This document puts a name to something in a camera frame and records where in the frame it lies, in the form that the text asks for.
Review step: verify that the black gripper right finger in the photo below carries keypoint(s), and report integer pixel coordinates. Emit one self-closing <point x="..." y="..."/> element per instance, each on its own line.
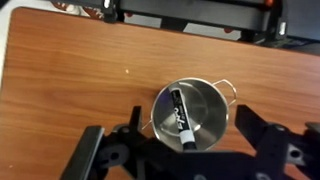
<point x="276" y="146"/>

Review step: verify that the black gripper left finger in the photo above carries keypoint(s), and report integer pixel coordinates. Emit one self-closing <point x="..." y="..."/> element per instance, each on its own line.
<point x="100" y="156"/>

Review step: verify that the black white dry-erase marker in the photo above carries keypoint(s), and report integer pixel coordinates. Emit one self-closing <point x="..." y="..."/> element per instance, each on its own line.
<point x="178" y="116"/>

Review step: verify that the small stainless steel pot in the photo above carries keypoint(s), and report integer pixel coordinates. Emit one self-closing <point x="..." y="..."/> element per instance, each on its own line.
<point x="210" y="116"/>

